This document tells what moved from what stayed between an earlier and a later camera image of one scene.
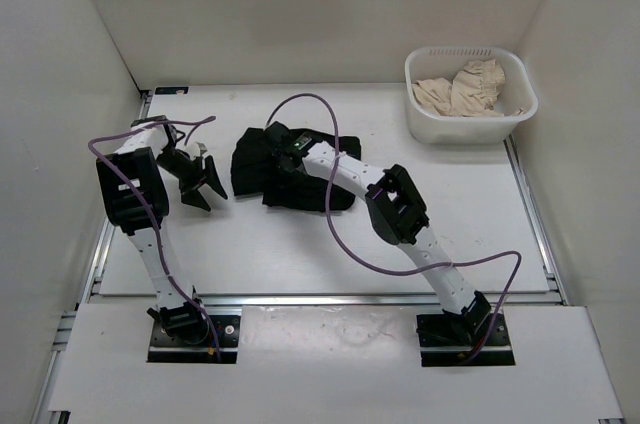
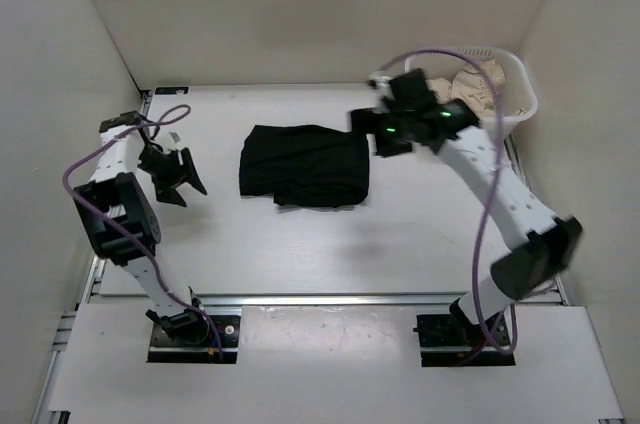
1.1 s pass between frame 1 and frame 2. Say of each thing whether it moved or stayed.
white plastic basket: stayed
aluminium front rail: stayed
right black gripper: moved
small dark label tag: stayed
